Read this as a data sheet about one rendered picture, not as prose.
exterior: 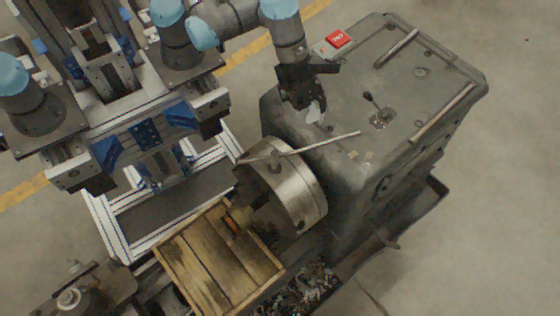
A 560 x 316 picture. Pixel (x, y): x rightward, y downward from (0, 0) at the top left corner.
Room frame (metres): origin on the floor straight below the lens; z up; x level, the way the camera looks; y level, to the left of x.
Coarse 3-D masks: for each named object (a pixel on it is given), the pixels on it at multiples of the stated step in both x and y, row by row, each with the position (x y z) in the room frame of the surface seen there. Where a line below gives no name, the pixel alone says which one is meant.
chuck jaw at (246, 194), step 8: (240, 168) 0.58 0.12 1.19; (240, 176) 0.56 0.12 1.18; (248, 176) 0.57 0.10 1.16; (240, 184) 0.55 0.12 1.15; (248, 184) 0.55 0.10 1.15; (256, 184) 0.55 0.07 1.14; (240, 192) 0.52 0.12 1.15; (248, 192) 0.53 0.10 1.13; (256, 192) 0.53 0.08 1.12; (240, 200) 0.50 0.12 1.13; (248, 200) 0.51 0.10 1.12
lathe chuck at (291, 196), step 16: (256, 144) 0.67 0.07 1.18; (256, 176) 0.55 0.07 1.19; (272, 176) 0.53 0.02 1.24; (288, 176) 0.53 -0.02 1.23; (272, 192) 0.49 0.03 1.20; (288, 192) 0.48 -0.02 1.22; (304, 192) 0.49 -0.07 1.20; (288, 208) 0.45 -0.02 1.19; (304, 208) 0.45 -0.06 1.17; (304, 224) 0.43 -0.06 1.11
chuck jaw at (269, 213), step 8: (264, 208) 0.48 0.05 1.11; (272, 208) 0.48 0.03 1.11; (256, 216) 0.46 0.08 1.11; (264, 216) 0.45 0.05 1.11; (272, 216) 0.45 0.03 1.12; (280, 216) 0.45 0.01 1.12; (256, 224) 0.44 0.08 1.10; (264, 224) 0.43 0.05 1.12; (272, 224) 0.43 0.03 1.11; (280, 224) 0.42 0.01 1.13; (288, 224) 0.42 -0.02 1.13; (280, 232) 0.40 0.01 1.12
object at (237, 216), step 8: (232, 208) 0.49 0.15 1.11; (240, 208) 0.48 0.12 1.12; (248, 208) 0.48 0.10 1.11; (224, 216) 0.46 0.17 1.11; (232, 216) 0.46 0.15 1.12; (240, 216) 0.46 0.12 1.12; (248, 216) 0.46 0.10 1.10; (224, 224) 0.46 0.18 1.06; (232, 224) 0.43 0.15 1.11; (240, 224) 0.44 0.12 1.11; (248, 224) 0.44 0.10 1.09; (232, 232) 0.42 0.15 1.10
